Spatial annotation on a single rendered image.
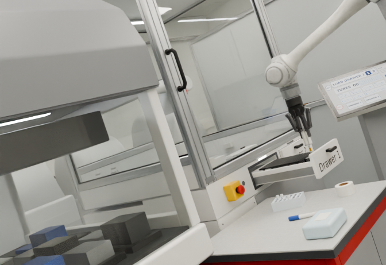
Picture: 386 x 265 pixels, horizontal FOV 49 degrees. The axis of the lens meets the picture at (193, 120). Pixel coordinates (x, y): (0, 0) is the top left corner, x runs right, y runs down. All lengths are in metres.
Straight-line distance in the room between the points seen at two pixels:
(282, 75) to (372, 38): 1.83
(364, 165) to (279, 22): 1.44
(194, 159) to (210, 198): 0.18
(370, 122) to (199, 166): 1.41
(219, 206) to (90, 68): 0.90
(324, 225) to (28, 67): 0.94
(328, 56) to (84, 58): 2.80
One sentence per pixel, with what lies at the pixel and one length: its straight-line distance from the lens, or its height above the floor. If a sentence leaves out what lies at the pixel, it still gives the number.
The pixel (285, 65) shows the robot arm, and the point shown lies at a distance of 1.88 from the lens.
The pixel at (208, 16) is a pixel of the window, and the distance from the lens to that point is 2.17.
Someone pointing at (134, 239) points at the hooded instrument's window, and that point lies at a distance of 1.20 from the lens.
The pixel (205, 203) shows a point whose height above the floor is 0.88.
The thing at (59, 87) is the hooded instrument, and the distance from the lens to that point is 1.13.
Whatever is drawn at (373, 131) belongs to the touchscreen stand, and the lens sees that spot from 2.88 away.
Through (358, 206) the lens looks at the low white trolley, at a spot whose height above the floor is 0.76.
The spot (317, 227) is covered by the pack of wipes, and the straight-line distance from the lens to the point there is 1.37.
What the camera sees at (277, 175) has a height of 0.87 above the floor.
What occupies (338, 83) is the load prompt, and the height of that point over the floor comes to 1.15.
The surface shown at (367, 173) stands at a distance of 3.85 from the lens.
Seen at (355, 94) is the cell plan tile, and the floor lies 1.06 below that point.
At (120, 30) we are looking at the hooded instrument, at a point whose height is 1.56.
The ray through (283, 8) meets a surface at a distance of 3.93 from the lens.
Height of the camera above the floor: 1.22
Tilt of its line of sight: level
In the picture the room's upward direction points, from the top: 19 degrees counter-clockwise
